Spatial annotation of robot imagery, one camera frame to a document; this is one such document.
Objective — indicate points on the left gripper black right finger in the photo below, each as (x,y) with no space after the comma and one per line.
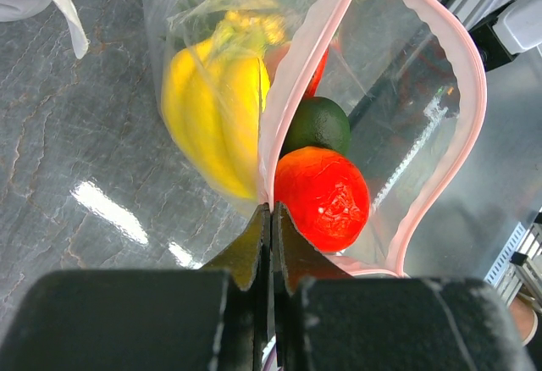
(326,319)

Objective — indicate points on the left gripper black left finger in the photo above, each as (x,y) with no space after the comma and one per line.
(211,318)

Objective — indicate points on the red toy tomato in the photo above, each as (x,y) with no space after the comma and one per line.
(326,195)

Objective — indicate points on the dark green toy avocado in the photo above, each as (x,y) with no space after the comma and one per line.
(318,122)

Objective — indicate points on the clear zip top bag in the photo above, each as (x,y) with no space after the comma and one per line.
(406,73)

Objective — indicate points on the yellow toy banana bunch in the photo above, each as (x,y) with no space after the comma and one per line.
(212,96)

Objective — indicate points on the toy watermelon slice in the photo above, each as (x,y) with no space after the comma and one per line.
(274,56)

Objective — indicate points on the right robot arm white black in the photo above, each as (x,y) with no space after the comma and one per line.
(513,28)

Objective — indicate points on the white cable duct strip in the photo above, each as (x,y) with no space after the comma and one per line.
(479,220)

